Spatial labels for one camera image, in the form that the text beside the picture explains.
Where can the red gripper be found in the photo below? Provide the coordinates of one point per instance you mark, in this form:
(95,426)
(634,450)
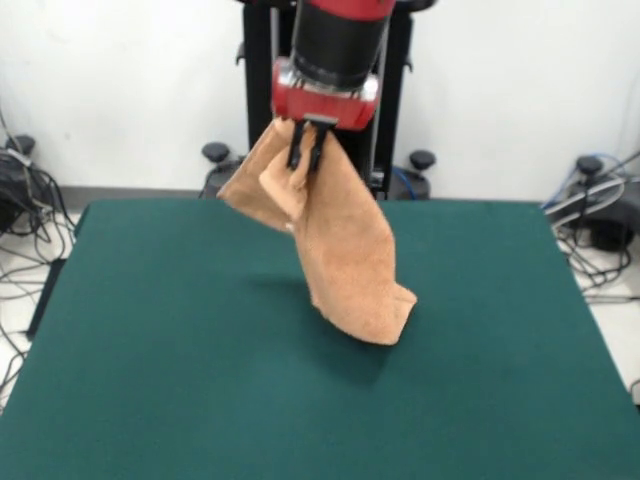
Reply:
(325,107)

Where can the tan terry towel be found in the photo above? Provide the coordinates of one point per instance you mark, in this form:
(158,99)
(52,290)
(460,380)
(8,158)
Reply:
(350,260)

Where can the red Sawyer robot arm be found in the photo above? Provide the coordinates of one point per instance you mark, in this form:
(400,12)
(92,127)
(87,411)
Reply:
(335,45)

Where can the dark green tablecloth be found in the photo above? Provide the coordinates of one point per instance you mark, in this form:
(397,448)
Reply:
(475,350)

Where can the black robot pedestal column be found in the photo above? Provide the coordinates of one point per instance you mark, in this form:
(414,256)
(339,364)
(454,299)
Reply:
(390,125)

